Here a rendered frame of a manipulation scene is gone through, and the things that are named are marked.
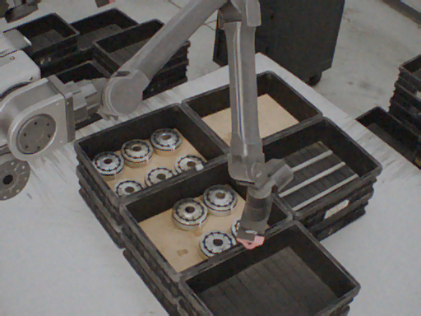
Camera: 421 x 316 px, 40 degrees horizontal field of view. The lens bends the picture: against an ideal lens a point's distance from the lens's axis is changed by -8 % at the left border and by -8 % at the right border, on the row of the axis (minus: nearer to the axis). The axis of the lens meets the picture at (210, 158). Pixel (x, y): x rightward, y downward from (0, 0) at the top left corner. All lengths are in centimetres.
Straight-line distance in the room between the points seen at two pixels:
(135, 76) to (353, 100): 273
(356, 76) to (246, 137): 272
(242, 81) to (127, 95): 31
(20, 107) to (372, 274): 127
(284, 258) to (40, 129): 89
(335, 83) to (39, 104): 300
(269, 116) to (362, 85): 186
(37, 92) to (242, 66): 50
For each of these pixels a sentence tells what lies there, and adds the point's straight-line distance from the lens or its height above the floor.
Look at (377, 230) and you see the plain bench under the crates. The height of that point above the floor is 70.
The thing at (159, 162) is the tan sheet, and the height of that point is 83.
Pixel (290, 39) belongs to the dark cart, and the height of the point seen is 49.
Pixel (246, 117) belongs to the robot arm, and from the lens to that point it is 143.
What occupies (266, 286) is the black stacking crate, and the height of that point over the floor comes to 83.
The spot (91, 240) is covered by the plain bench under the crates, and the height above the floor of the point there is 70.
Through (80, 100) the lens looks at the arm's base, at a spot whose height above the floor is 148.
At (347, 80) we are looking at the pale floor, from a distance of 403.
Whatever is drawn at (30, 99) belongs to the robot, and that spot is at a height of 150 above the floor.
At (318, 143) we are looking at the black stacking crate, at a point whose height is 83.
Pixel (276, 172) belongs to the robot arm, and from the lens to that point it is 151.
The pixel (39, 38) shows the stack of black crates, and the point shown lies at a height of 49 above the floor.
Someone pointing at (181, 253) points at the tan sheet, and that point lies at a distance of 175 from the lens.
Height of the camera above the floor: 221
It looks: 43 degrees down
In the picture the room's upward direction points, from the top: 7 degrees clockwise
